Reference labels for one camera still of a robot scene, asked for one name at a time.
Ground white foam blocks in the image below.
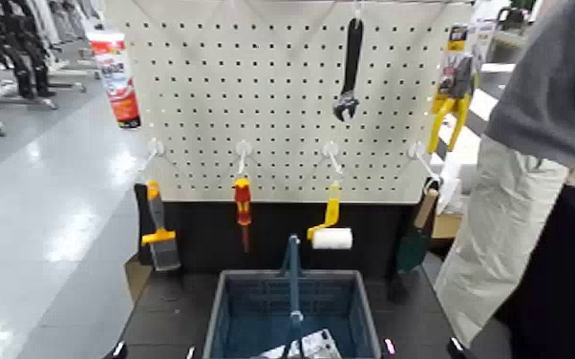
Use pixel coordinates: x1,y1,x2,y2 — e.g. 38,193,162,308
430,150,479,214

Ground blue scissors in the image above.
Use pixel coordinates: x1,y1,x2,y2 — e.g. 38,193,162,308
259,327,343,359

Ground beige pegboard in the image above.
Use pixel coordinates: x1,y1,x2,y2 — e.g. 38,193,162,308
101,0,474,204

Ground black appliance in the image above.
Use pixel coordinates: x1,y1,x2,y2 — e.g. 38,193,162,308
495,5,532,32

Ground black adjustable wrench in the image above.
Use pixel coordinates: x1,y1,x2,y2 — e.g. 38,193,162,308
332,16,365,122

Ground black background robot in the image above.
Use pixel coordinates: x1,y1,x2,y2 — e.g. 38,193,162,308
0,0,57,99

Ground blue crate grey rim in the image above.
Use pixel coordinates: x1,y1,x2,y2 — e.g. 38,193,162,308
201,234,384,359

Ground person grey shirt white apron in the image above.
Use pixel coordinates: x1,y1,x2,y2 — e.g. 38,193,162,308
433,0,575,349

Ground brown cardboard box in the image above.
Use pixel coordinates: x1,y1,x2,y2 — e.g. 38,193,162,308
432,212,464,240

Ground green trowel wooden handle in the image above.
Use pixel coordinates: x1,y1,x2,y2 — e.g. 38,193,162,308
396,187,440,274

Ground white red caulk tube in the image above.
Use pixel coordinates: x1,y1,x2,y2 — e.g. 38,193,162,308
86,29,141,129

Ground yellow pliers in package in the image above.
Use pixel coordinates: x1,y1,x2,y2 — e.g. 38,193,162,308
426,22,477,154

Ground paintbrush grey orange handle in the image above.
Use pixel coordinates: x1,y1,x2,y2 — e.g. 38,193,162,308
138,179,181,273

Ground brown cardboard piece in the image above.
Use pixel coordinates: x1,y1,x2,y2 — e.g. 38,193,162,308
124,252,155,302

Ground red yellow screwdriver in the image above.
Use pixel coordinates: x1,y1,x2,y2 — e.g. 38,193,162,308
232,177,253,254

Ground paint roller yellow handle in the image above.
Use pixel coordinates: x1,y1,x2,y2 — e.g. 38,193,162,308
306,180,354,251

